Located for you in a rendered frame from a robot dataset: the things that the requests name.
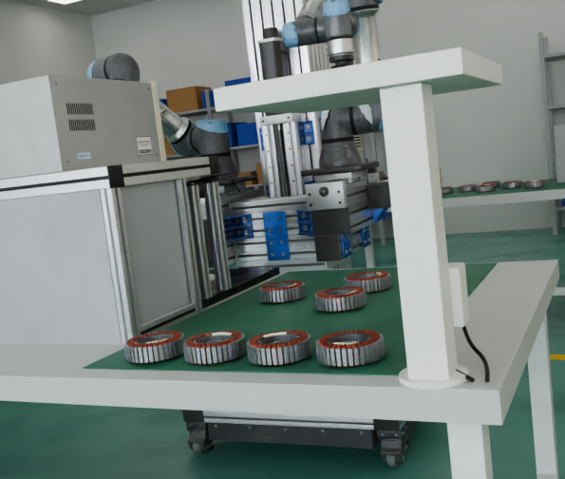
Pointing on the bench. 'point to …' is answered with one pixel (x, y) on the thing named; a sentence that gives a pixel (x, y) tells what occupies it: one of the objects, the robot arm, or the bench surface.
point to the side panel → (151, 256)
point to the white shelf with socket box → (400, 184)
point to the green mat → (249, 307)
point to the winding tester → (59, 126)
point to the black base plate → (241, 280)
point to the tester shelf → (88, 180)
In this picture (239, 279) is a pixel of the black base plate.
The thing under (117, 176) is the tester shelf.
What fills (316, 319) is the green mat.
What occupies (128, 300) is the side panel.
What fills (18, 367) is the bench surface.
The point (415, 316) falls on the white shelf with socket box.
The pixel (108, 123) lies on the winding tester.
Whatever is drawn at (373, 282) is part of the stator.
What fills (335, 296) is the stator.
